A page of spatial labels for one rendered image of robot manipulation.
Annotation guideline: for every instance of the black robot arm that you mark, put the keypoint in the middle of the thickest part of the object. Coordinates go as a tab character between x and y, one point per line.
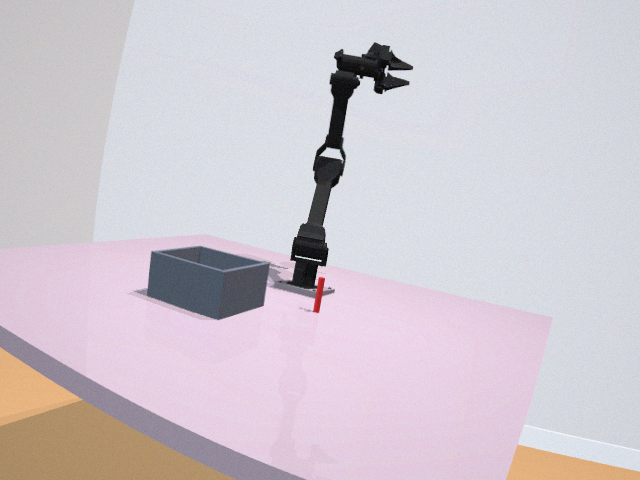
310	240

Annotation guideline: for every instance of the red peg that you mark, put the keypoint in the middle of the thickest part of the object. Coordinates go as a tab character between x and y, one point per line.
319	295

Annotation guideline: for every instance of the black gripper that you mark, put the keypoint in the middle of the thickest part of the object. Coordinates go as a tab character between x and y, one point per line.
373	68

